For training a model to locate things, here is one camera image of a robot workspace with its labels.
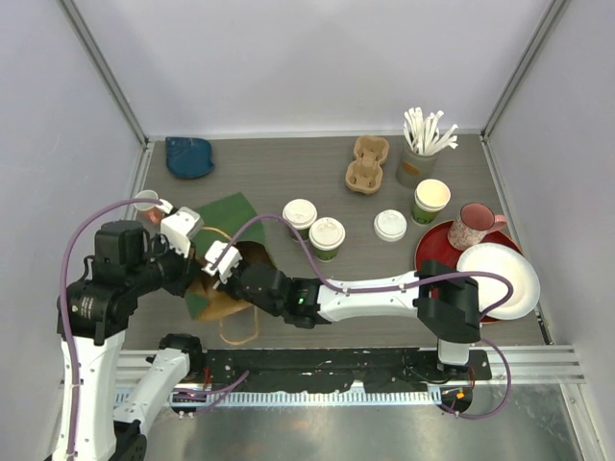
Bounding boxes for cardboard cup carrier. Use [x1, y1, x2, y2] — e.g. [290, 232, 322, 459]
[345, 135, 390, 195]

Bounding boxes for small copper cup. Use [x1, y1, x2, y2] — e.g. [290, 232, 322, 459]
[134, 189, 168, 225]

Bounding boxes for white cup lid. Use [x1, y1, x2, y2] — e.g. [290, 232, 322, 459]
[309, 217, 346, 251]
[283, 199, 318, 231]

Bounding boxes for white plate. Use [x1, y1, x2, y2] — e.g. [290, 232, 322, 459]
[456, 243, 540, 321]

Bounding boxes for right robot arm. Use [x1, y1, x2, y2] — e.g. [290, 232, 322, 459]
[214, 261, 480, 379]

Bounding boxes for blue ceramic dish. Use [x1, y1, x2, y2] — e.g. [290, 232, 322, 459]
[164, 136, 214, 180]

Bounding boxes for white wrapped straws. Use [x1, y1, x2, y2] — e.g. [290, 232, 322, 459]
[403, 107, 458, 158]

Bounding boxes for pink speckled mug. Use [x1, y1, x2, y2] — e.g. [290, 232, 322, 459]
[447, 203, 507, 251]

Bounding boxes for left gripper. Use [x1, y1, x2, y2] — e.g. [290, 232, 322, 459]
[130, 230, 206, 295]

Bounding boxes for stack of white lids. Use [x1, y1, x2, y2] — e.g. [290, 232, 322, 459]
[374, 209, 407, 243]

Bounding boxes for grey straw holder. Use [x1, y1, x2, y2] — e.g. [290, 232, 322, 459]
[396, 141, 439, 189]

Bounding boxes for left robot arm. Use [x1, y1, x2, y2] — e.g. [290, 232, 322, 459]
[50, 214, 205, 460]

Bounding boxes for stack of green cups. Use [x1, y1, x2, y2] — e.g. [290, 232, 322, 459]
[411, 179, 452, 225]

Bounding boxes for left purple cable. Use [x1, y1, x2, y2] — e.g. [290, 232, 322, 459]
[56, 198, 251, 461]

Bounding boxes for green paper bag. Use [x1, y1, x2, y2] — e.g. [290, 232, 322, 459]
[184, 193, 274, 347]

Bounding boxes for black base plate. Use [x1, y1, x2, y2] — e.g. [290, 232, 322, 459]
[202, 348, 492, 394]

